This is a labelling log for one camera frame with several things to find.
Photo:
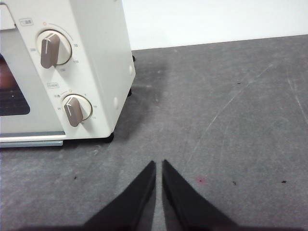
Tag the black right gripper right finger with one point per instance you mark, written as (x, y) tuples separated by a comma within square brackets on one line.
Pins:
[(183, 207)]

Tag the taupe temperature knob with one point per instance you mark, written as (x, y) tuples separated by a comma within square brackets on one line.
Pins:
[(50, 50)]

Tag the cream Toshiba toaster oven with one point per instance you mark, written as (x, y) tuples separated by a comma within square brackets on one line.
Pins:
[(103, 48)]

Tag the metal crumb tray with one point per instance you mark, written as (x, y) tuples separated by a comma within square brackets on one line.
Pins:
[(29, 144)]

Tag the black oven foot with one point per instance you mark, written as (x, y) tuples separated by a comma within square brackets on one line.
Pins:
[(130, 93)]

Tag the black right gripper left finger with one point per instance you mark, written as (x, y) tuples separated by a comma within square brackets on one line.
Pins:
[(134, 207)]

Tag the taupe timer knob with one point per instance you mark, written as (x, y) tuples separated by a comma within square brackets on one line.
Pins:
[(74, 111)]

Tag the glass oven door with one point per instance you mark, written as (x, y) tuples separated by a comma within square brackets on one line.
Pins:
[(36, 96)]

